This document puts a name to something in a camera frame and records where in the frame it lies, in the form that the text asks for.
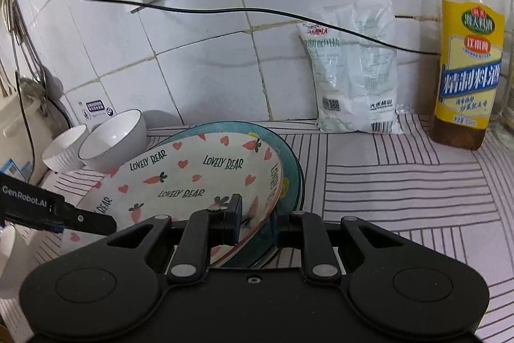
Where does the blue egg letter plate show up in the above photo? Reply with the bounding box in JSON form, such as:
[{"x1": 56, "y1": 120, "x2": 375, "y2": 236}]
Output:
[{"x1": 154, "y1": 120, "x2": 306, "y2": 270}]

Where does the white carrot heart plate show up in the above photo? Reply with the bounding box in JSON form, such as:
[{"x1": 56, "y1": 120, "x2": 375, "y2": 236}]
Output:
[{"x1": 77, "y1": 132, "x2": 283, "y2": 266}]

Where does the white bowl black rim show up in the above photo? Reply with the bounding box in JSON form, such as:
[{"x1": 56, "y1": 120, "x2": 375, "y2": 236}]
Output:
[{"x1": 78, "y1": 110, "x2": 148, "y2": 173}]

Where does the white ribbed bowl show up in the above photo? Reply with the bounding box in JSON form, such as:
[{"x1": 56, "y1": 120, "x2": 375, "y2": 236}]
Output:
[{"x1": 42, "y1": 124, "x2": 89, "y2": 173}]

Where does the white salt bag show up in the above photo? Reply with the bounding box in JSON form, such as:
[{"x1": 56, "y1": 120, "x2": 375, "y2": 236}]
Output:
[{"x1": 298, "y1": 0, "x2": 403, "y2": 135}]

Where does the white patterned table mat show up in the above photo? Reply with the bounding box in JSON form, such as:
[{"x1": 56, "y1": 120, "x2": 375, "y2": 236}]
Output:
[{"x1": 0, "y1": 112, "x2": 514, "y2": 343}]

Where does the clear vinegar bottle yellow cap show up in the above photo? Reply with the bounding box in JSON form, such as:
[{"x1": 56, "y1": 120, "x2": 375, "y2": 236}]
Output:
[{"x1": 488, "y1": 0, "x2": 513, "y2": 150}]

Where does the yellow label cooking wine bottle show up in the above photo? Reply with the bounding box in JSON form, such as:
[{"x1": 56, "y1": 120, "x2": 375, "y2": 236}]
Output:
[{"x1": 422, "y1": 0, "x2": 505, "y2": 150}]

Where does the wall sticker label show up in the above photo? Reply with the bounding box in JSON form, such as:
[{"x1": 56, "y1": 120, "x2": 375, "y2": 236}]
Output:
[{"x1": 77, "y1": 99, "x2": 115, "y2": 123}]

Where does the black power cable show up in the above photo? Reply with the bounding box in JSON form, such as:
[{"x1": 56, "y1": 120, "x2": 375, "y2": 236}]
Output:
[{"x1": 74, "y1": 0, "x2": 443, "y2": 57}]

